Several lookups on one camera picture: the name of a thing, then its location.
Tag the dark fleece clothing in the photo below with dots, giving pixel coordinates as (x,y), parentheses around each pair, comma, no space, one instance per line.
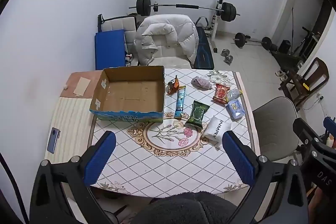
(183,209)

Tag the chrome dumbbell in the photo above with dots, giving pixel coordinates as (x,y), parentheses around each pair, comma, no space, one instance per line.
(229,59)
(225,52)

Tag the white tissue pack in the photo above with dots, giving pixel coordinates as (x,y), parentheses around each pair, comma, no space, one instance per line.
(216,130)

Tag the orange snack packet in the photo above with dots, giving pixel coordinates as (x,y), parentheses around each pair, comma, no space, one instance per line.
(173,85)

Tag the white puffer jacket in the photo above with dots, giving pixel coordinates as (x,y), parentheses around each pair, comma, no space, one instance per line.
(181,35)

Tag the blue smartphone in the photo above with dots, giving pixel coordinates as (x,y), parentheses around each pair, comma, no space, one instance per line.
(53,140)

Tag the white barbell rack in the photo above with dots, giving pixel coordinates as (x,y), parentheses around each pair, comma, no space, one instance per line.
(219,3)

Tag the floral diamond-pattern tablecloth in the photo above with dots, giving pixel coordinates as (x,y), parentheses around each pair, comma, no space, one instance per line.
(168,161)

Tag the light blue tissue pack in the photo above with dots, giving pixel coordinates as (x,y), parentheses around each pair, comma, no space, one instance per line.
(236,109)

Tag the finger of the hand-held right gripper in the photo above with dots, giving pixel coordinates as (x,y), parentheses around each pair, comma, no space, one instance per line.
(330,125)
(305,129)

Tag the beige paper slip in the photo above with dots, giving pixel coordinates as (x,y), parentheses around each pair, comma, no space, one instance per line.
(82,86)

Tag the small red and white boxes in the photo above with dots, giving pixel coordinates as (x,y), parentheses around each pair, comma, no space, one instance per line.
(129,59)

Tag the black folding scooter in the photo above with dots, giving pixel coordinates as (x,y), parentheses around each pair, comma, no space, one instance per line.
(307,37)

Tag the racked barbell with plates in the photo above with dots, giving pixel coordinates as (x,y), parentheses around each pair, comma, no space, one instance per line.
(143,6)

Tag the red snack packet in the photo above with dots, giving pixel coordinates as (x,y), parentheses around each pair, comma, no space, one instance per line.
(221,93)

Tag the dark wooden chair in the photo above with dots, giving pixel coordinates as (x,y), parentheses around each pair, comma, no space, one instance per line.
(313,74)

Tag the black weight bench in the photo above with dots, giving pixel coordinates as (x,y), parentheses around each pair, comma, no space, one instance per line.
(204,50)

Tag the dark green wipes packet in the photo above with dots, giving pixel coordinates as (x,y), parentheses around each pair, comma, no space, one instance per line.
(197,115)

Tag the white and orange plush toy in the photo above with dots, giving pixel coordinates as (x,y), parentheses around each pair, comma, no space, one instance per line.
(330,140)

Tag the pair of small shoes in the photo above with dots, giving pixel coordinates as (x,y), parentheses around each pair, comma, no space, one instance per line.
(281,74)

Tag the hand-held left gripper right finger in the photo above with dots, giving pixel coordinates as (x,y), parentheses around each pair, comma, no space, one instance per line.
(237,155)

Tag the person's right forearm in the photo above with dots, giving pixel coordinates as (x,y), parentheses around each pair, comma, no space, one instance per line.
(315,199)

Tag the brown table mat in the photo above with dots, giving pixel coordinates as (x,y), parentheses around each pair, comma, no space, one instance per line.
(92,77)

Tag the blue folded exercise mat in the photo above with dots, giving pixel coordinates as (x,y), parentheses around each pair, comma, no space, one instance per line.
(110,49)

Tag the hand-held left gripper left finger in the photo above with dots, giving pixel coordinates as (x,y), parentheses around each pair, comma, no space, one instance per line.
(101,155)

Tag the clear plastic bag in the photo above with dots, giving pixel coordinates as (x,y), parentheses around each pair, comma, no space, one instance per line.
(233,95)

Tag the long blue snack packet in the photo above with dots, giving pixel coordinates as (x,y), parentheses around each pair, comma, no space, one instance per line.
(180,102)

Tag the short barbell with plates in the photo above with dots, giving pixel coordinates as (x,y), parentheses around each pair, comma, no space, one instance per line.
(265,43)

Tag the cardboard box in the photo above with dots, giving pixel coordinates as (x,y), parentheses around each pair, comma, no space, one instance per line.
(131,94)

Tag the grey shell chair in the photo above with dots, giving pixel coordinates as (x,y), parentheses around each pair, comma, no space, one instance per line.
(275,121)

